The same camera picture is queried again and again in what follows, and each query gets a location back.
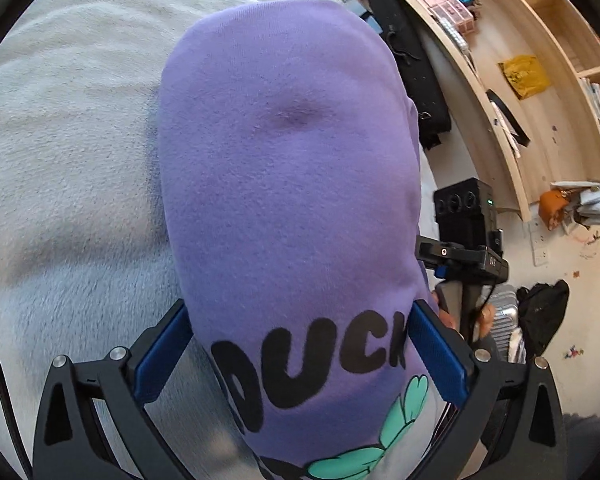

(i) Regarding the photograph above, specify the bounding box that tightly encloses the person's right hand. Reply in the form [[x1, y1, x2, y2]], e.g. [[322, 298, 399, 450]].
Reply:
[[437, 302, 498, 341]]

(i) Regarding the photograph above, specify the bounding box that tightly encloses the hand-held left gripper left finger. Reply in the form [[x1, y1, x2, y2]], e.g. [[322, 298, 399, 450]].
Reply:
[[31, 299, 196, 480]]

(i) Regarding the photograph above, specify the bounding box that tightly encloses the flat black item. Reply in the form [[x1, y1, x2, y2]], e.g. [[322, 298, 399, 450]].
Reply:
[[485, 89, 531, 148]]

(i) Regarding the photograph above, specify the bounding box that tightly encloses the row of books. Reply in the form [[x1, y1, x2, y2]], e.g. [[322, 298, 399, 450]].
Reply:
[[577, 77, 600, 143]]

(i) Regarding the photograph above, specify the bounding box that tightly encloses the pile of papers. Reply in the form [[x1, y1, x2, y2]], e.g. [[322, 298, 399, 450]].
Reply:
[[550, 180, 600, 228]]

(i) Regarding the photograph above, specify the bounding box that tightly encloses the long black case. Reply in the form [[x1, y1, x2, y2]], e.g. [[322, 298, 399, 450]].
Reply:
[[362, 0, 453, 151]]

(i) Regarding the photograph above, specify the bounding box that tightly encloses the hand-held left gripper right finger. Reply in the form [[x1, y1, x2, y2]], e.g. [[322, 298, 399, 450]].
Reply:
[[407, 299, 568, 480]]

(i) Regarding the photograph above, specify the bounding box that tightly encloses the yellow bag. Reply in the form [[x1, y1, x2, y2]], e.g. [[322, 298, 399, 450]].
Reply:
[[497, 55, 552, 101]]

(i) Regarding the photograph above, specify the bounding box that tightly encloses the wooden shelf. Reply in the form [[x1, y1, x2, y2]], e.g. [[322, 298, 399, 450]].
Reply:
[[380, 0, 600, 221]]

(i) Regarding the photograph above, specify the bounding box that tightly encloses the purple zip hoodie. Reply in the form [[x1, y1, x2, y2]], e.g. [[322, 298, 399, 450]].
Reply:
[[156, 0, 443, 480]]

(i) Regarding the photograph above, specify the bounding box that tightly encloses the brown bag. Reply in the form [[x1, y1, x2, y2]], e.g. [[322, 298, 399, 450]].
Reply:
[[537, 187, 578, 233]]

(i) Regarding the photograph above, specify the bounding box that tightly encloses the grey fleece blanket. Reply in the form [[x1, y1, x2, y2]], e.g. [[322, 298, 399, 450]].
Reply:
[[0, 0, 441, 480]]

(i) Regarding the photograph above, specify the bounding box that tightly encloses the black backpack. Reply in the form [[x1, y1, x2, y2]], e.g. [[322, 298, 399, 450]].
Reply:
[[516, 280, 571, 358]]

